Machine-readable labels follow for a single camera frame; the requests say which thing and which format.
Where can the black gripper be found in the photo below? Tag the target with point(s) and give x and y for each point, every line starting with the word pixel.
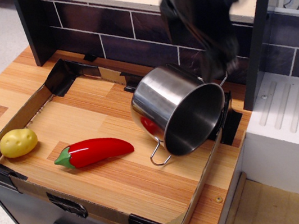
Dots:
pixel 209 22

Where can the stainless steel pot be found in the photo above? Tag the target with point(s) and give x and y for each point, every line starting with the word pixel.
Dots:
pixel 178 109

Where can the cardboard fence with black tape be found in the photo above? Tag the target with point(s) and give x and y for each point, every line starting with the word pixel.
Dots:
pixel 65 102

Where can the white toy sink drainboard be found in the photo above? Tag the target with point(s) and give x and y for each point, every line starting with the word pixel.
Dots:
pixel 271 145

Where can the red toy chili pepper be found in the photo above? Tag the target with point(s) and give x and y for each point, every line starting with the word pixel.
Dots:
pixel 86 152

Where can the yellow toy potato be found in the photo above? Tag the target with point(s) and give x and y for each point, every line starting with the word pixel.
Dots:
pixel 18 142

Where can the dark grey shelf frame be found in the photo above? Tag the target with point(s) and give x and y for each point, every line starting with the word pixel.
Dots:
pixel 35 20

